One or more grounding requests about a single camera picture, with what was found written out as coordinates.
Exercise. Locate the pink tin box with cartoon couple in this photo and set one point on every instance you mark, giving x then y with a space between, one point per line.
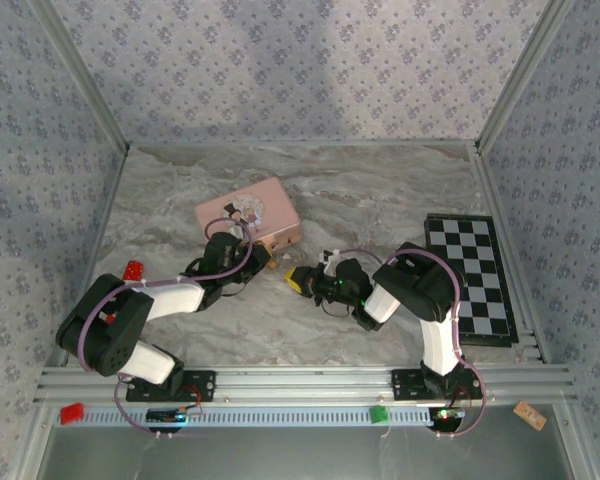
280 210

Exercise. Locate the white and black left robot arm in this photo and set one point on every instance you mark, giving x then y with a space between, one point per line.
175 300

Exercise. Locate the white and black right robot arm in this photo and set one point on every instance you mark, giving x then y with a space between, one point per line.
435 345

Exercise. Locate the red die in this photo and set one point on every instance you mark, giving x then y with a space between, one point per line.
134 270

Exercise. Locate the black and white checkerboard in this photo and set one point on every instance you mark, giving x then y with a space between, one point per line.
470 260

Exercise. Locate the green plastic block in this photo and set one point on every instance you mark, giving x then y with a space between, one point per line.
379 415

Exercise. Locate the left circuit board with led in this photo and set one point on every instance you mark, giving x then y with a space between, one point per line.
172 415

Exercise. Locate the circuit board with led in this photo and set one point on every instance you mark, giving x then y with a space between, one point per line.
172 415
449 414

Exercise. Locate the grey metal panel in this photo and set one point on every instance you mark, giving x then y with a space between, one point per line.
300 455

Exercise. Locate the right circuit board with led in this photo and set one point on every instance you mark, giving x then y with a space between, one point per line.
449 414

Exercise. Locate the red plastic tag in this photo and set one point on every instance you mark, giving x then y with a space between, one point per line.
72 413

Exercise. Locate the orange paper tag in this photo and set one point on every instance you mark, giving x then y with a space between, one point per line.
529 416

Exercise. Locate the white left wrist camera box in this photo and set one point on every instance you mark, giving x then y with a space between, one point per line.
236 230

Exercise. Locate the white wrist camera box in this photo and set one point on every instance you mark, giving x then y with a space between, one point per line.
236 230
330 256

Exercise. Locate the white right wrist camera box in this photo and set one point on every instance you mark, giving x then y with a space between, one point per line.
330 256

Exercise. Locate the aluminium mounting rail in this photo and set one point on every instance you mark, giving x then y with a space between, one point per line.
300 385

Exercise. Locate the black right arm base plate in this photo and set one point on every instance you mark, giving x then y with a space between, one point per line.
405 382

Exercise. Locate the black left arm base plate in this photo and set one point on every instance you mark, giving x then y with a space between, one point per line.
205 385

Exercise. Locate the aluminium side rail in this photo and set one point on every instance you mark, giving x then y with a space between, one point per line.
105 225
490 190

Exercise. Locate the aluminium frame post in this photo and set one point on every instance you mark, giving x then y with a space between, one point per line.
80 75
525 75

